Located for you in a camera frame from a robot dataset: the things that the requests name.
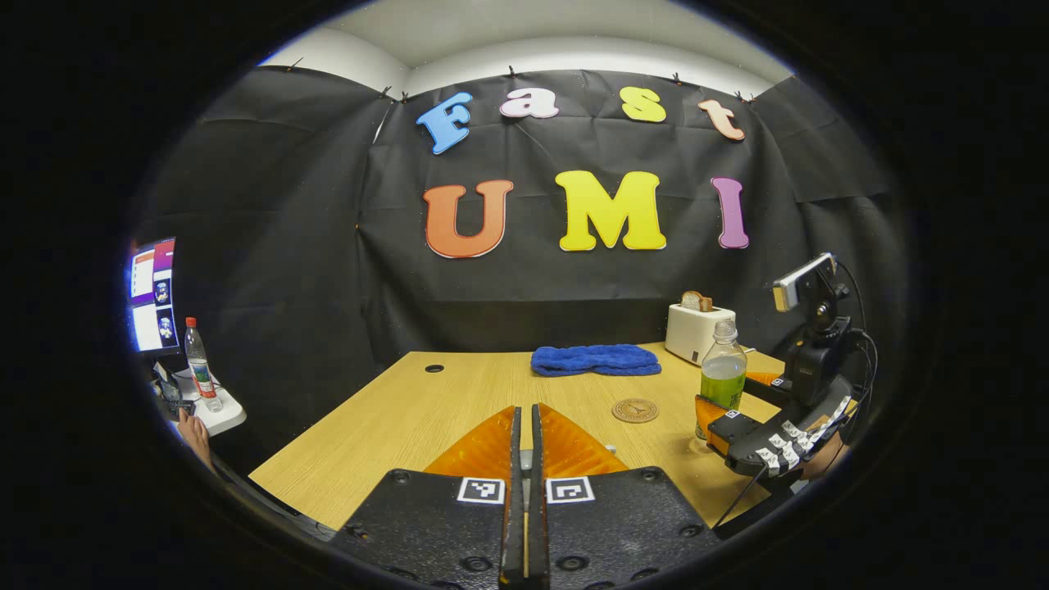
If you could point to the white toaster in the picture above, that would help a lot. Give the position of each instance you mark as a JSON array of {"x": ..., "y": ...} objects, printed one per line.
[{"x": 695, "y": 334}]

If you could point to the toast slice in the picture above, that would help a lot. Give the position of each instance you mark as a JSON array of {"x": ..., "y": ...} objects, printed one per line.
[{"x": 697, "y": 301}]

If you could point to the computer monitor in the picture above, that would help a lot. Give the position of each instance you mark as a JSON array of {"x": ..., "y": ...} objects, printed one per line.
[{"x": 153, "y": 295}]

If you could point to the black backdrop cloth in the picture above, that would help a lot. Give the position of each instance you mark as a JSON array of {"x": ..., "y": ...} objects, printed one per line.
[{"x": 508, "y": 270}]

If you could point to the red cap plastic bottle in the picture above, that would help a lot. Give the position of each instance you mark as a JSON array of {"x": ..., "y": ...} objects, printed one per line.
[{"x": 201, "y": 369}]

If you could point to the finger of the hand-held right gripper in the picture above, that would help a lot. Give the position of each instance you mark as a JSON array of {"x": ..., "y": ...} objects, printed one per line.
[
  {"x": 711, "y": 418},
  {"x": 766, "y": 387}
]

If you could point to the white side table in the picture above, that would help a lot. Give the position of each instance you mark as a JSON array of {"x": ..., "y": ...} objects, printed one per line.
[{"x": 223, "y": 414}]

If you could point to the blue towel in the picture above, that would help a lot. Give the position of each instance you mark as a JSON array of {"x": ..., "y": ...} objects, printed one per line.
[{"x": 594, "y": 360}]

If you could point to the clear green label water bottle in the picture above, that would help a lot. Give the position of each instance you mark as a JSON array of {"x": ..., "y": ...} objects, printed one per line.
[{"x": 723, "y": 381}]

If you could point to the round wooden coaster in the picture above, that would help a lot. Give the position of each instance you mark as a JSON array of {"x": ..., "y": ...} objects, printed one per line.
[{"x": 635, "y": 410}]

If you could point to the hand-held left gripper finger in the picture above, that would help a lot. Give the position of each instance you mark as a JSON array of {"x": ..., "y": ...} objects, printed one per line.
[
  {"x": 537, "y": 492},
  {"x": 516, "y": 492}
]

